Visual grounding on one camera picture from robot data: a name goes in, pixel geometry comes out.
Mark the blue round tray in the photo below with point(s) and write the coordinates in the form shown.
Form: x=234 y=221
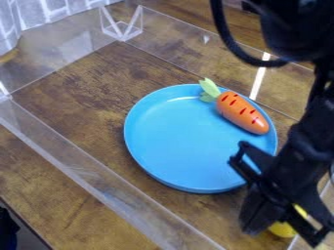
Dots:
x=182 y=141

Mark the yellow toy lemon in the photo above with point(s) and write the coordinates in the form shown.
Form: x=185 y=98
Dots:
x=282 y=229

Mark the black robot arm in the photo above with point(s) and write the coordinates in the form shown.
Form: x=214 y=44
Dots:
x=298 y=32

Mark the clear acrylic enclosure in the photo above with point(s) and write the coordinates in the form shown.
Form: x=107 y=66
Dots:
x=68 y=85

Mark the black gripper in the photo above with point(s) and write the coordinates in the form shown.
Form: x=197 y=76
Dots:
x=283 y=180

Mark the orange toy carrot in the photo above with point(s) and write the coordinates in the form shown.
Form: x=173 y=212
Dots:
x=234 y=107

